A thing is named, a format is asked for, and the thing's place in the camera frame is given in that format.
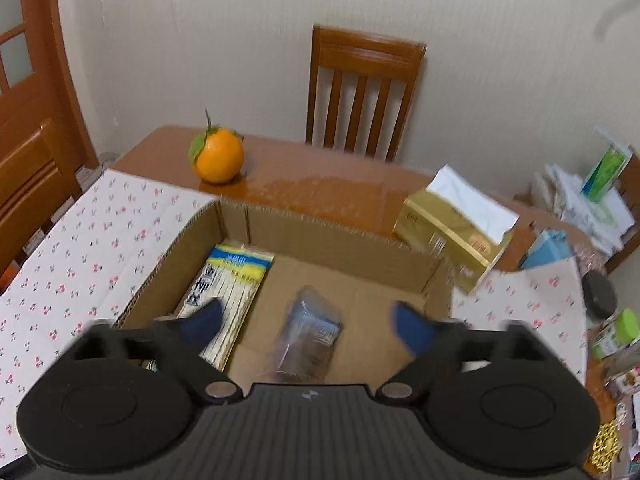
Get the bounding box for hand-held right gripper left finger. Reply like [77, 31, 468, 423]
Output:
[70, 299, 241, 403]

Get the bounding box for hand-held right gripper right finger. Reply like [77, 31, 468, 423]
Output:
[375, 301, 548, 403]

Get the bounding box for yellow blue noodle packet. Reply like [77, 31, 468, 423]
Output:
[145, 244, 276, 372]

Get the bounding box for clear blue-label snack packet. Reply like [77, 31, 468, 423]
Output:
[270, 285, 346, 381]

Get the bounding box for cardboard box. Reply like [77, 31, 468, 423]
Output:
[112, 197, 457, 386]

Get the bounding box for gold tissue box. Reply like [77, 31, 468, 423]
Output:
[392, 164, 521, 295]

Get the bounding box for cherry print tablecloth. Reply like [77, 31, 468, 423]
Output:
[0, 167, 591, 461]

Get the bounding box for light blue plastic container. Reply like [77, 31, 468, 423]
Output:
[520, 230, 573, 271]

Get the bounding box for orange with green leaf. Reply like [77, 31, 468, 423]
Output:
[188, 107, 246, 185]

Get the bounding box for black-lid glass jar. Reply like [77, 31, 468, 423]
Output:
[582, 272, 618, 321]

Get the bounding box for pile of white papers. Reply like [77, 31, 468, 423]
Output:
[530, 162, 633, 256]

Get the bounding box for green-lid jar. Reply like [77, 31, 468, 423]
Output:
[592, 309, 640, 358]

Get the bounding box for gold snowflake trivet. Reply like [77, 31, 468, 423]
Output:
[592, 422, 623, 478]

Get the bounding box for green white carton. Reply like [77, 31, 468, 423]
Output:
[580, 127, 633, 203]

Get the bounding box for wooden slat-back chair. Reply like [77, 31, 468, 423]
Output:
[305, 25, 428, 163]

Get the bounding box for wooden door with glass panes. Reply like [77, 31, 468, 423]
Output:
[0, 0, 101, 171]

